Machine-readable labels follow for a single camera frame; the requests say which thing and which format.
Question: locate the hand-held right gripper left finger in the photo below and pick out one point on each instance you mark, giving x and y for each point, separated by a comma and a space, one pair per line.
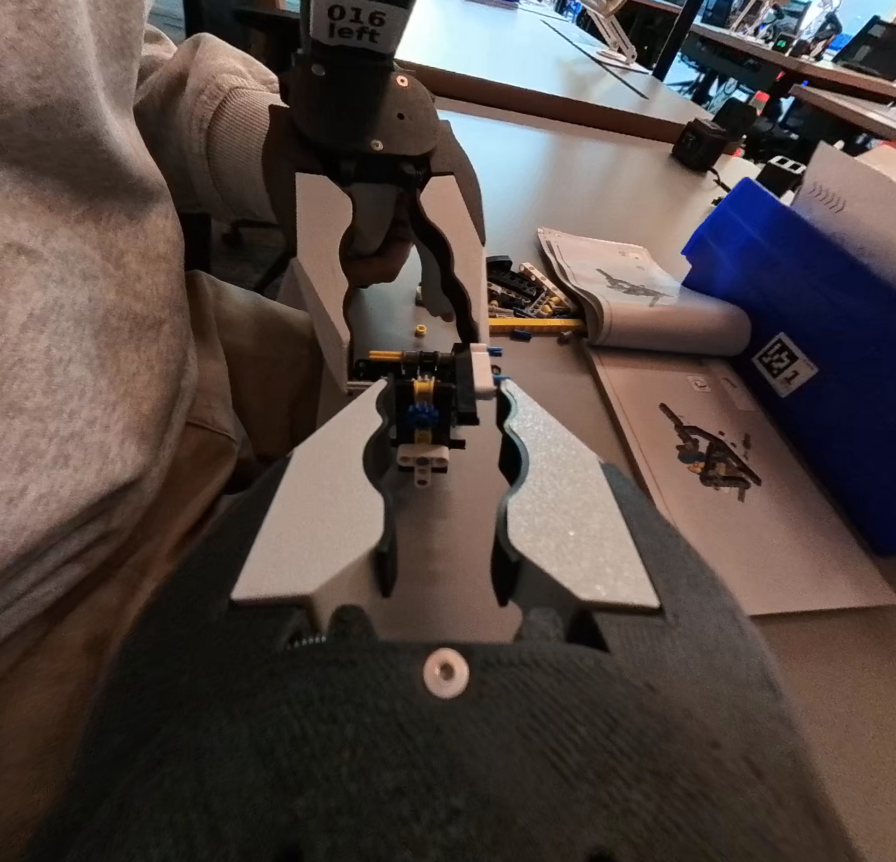
315, 519

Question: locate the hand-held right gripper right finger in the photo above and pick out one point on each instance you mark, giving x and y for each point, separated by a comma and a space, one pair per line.
574, 526

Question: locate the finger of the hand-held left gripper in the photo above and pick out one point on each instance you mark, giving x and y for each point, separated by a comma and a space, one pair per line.
315, 232
465, 260

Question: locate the partly built lego assembly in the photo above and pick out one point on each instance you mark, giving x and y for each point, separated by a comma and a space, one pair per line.
479, 379

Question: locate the person's left forearm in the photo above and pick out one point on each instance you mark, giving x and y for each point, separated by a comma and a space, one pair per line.
224, 134

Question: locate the pile of loose lego pieces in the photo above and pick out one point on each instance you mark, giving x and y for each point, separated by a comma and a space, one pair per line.
521, 278

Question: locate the long yellow lego beam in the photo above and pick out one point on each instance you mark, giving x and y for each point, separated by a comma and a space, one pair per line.
539, 325

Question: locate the grey lego instruction booklet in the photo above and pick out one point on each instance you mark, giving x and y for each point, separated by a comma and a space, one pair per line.
700, 547

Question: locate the person's left hand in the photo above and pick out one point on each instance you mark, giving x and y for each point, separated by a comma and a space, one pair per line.
378, 267

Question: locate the person's tan trousers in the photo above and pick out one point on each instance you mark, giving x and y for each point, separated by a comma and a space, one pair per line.
245, 358

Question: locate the grey office table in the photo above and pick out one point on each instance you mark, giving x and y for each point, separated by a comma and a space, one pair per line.
504, 43

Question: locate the person's grey sweatshirt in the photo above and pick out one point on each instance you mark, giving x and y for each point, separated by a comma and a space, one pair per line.
77, 281

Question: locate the white folding stand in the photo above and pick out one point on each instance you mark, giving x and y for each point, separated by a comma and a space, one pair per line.
616, 36

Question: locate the dark metal pole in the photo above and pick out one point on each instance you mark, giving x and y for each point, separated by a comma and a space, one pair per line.
689, 15

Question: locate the white printed sheet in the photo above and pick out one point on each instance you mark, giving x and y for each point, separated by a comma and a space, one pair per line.
854, 204

